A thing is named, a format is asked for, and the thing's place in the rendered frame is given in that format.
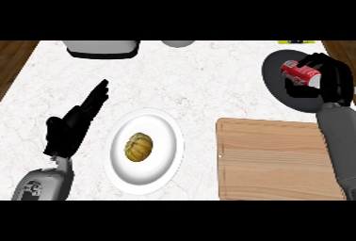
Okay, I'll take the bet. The yellow squash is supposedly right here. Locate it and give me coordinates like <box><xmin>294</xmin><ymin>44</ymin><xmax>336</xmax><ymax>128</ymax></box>
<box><xmin>123</xmin><ymin>132</ymin><xmax>154</xmax><ymax>164</ymax></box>

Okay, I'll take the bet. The dark grey pan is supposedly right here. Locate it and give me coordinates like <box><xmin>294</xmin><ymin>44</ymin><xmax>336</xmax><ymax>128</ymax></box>
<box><xmin>260</xmin><ymin>49</ymin><xmax>325</xmax><ymax>114</ymax></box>

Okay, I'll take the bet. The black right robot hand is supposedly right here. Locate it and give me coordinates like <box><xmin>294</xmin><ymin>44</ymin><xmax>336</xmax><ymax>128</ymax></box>
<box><xmin>284</xmin><ymin>52</ymin><xmax>355</xmax><ymax>106</ymax></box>

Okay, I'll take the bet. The red soda can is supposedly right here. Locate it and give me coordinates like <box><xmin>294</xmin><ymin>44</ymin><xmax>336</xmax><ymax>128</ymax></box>
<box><xmin>279</xmin><ymin>59</ymin><xmax>322</xmax><ymax>89</ymax></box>

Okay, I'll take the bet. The white plate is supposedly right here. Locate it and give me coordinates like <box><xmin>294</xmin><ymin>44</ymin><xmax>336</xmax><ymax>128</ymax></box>
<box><xmin>104</xmin><ymin>107</ymin><xmax>186</xmax><ymax>196</ymax></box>

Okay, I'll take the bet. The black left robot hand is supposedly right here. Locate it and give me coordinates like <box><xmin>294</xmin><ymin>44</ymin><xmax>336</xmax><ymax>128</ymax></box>
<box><xmin>42</xmin><ymin>78</ymin><xmax>111</xmax><ymax>159</ymax></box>

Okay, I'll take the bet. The grey round object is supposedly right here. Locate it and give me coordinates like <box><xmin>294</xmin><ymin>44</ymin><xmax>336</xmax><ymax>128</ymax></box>
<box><xmin>160</xmin><ymin>40</ymin><xmax>198</xmax><ymax>49</ymax></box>

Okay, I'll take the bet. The wooden cutting board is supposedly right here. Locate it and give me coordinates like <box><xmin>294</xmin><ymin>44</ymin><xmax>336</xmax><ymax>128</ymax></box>
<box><xmin>216</xmin><ymin>117</ymin><xmax>347</xmax><ymax>201</ymax></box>

